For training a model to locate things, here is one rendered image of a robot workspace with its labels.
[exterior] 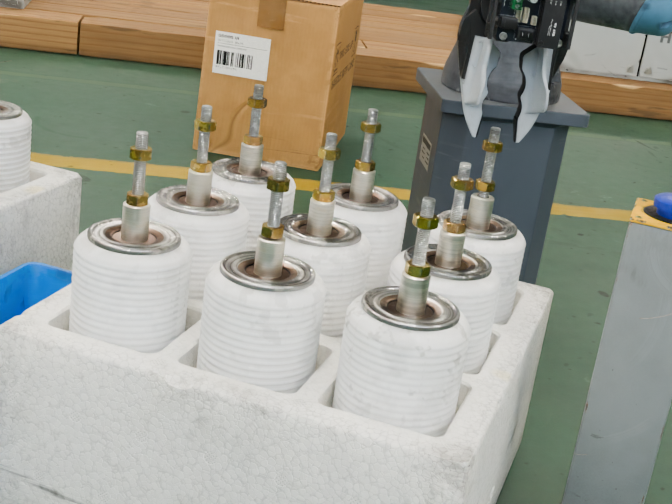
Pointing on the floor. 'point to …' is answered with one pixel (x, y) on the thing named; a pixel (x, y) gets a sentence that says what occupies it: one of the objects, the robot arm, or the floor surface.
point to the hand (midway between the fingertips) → (496, 123)
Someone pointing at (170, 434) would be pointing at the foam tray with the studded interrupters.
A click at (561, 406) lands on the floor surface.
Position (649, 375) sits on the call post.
